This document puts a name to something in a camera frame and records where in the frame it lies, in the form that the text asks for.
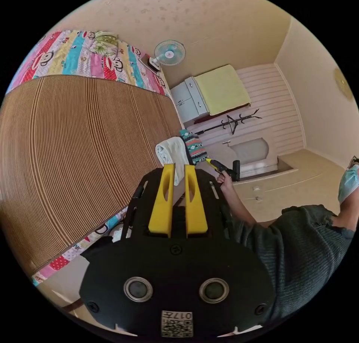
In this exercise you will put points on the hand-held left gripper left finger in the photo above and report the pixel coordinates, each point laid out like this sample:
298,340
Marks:
160,203

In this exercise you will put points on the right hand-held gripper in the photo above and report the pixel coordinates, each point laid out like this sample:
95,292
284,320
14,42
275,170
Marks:
225,169

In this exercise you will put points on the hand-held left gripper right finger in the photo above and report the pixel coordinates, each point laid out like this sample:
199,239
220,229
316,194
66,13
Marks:
196,208

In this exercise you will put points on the patterned sweater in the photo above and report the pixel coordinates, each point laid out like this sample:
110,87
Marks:
194,146

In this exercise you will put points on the person's right forearm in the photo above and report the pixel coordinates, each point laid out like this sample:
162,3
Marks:
238,205

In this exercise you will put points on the person's right hand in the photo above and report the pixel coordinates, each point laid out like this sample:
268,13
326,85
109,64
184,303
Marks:
225,181

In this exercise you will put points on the pile of clothes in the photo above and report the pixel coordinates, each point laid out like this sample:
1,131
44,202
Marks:
171,153

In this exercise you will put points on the black coat rack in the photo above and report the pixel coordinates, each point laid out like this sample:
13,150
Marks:
232,122

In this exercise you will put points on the grey cupboard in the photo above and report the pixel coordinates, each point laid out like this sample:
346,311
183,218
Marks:
186,99

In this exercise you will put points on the yellow cloth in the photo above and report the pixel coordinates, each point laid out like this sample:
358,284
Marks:
221,89

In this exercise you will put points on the bed with woven mat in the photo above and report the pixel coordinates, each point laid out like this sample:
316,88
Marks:
70,152

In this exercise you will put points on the person's body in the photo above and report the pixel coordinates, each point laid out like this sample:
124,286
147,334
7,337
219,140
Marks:
303,253

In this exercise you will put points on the white electric fan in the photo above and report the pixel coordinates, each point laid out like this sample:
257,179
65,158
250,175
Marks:
169,54

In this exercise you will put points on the round ceiling lamp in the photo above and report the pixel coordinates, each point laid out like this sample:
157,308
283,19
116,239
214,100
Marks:
343,83

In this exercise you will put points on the green floral pillow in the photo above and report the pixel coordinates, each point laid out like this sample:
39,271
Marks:
105,42

